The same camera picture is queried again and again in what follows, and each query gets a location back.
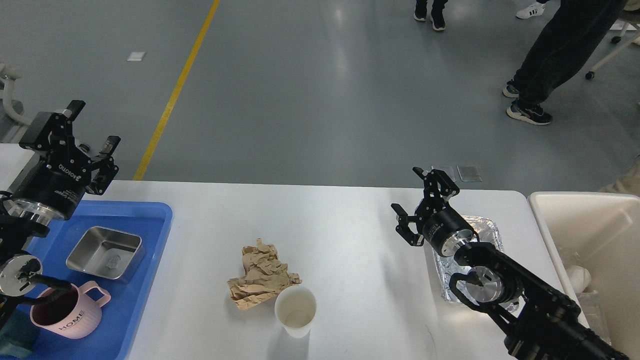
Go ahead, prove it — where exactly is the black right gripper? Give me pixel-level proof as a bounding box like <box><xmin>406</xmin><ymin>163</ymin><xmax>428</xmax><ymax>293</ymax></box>
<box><xmin>391</xmin><ymin>167</ymin><xmax>476</xmax><ymax>258</ymax></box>

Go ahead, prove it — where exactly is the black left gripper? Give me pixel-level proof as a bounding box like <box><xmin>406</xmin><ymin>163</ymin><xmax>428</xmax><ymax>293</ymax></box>
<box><xmin>4</xmin><ymin>100</ymin><xmax>121</xmax><ymax>220</ymax></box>

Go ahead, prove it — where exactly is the square steel tray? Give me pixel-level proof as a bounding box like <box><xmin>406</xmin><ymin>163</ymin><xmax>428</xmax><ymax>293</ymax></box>
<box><xmin>65</xmin><ymin>226</ymin><xmax>146</xmax><ymax>283</ymax></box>

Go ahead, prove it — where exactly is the pink ribbed mug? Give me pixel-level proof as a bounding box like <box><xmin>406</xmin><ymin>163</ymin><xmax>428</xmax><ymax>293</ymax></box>
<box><xmin>29</xmin><ymin>280</ymin><xmax>112</xmax><ymax>339</ymax></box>

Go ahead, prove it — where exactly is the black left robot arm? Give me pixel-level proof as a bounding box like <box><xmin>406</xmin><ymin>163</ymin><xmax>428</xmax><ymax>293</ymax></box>
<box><xmin>0</xmin><ymin>100</ymin><xmax>121</xmax><ymax>325</ymax></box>

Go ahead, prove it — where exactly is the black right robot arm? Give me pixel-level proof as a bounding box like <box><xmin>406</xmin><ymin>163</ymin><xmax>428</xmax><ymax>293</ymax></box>
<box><xmin>391</xmin><ymin>167</ymin><xmax>627</xmax><ymax>360</ymax></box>

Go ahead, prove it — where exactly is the aluminium foil tray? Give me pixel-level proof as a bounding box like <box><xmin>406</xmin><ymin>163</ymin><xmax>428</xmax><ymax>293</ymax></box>
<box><xmin>431</xmin><ymin>215</ymin><xmax>504</xmax><ymax>305</ymax></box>

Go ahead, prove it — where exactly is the white side table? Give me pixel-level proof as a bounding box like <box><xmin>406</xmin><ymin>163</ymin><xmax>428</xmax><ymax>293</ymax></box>
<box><xmin>0</xmin><ymin>143</ymin><xmax>37</xmax><ymax>192</ymax></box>

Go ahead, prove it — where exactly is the grey chair base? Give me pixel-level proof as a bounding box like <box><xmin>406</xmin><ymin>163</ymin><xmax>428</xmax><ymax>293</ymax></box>
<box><xmin>0</xmin><ymin>63</ymin><xmax>32</xmax><ymax>127</ymax></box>

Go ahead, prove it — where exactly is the white paper cup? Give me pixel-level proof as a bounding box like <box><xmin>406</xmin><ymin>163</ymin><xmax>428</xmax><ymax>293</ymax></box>
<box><xmin>274</xmin><ymin>284</ymin><xmax>318</xmax><ymax>338</ymax></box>

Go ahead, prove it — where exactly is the beige plastic bin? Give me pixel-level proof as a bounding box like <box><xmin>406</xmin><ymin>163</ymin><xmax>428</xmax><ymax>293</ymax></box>
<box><xmin>528</xmin><ymin>191</ymin><xmax>640</xmax><ymax>360</ymax></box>

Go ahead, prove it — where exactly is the blue plastic tray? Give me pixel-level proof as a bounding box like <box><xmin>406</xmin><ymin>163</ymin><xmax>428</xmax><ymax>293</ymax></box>
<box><xmin>26</xmin><ymin>200</ymin><xmax>173</xmax><ymax>360</ymax></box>

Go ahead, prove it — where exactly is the crumpled brown paper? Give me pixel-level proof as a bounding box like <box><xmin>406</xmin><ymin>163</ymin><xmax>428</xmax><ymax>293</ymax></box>
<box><xmin>226</xmin><ymin>238</ymin><xmax>302</xmax><ymax>311</ymax></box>

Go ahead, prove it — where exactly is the clear plastic bottle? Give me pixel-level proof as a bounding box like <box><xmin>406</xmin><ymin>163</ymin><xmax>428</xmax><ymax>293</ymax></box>
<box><xmin>576</xmin><ymin>291</ymin><xmax>611</xmax><ymax>346</ymax></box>

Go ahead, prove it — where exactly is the person in beige trousers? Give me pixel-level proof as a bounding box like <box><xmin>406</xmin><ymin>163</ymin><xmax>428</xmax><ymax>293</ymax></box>
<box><xmin>598</xmin><ymin>155</ymin><xmax>640</xmax><ymax>197</ymax></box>

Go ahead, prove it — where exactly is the bystander in dark trousers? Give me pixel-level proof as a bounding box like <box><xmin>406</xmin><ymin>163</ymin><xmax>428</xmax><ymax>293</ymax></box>
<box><xmin>502</xmin><ymin>0</ymin><xmax>628</xmax><ymax>126</ymax></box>

